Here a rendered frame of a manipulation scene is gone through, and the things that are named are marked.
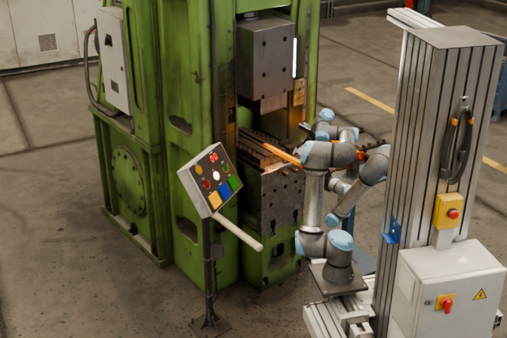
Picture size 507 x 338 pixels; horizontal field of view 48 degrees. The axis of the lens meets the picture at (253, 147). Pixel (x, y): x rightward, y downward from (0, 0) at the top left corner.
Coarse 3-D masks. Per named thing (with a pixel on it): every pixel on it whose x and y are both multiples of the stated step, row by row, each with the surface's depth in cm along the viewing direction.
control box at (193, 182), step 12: (216, 144) 313; (204, 156) 301; (216, 156) 308; (192, 168) 291; (204, 168) 298; (216, 168) 305; (192, 180) 289; (216, 180) 302; (240, 180) 319; (192, 192) 293; (204, 192) 293; (204, 204) 292; (204, 216) 296
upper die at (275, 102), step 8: (240, 96) 341; (272, 96) 331; (280, 96) 335; (240, 104) 343; (248, 104) 336; (256, 104) 331; (264, 104) 329; (272, 104) 333; (280, 104) 337; (264, 112) 332
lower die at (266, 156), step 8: (240, 128) 378; (240, 136) 370; (256, 136) 370; (240, 144) 361; (248, 144) 359; (256, 144) 359; (272, 144) 359; (240, 152) 358; (248, 152) 351; (264, 152) 349; (272, 152) 348; (256, 160) 347; (264, 160) 346; (272, 160) 350; (280, 160) 355
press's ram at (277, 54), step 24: (240, 24) 318; (264, 24) 318; (288, 24) 319; (240, 48) 319; (264, 48) 314; (288, 48) 326; (240, 72) 325; (264, 72) 322; (288, 72) 332; (264, 96) 327
